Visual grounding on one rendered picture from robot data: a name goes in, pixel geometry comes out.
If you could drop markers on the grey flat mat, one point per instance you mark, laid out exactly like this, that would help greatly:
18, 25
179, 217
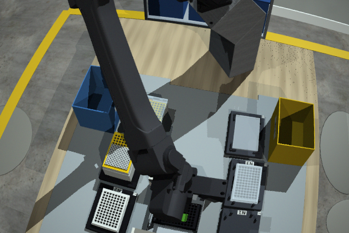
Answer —
198, 123

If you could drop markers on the white multi-well plate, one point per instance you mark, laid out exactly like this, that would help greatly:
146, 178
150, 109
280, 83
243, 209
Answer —
246, 184
110, 210

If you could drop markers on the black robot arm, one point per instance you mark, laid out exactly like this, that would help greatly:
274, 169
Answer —
151, 151

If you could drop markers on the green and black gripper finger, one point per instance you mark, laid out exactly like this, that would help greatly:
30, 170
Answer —
184, 219

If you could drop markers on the blue open-top bin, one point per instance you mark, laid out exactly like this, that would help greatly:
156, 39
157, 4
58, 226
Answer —
92, 98

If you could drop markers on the yellow open-top box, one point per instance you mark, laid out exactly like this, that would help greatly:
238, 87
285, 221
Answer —
292, 132

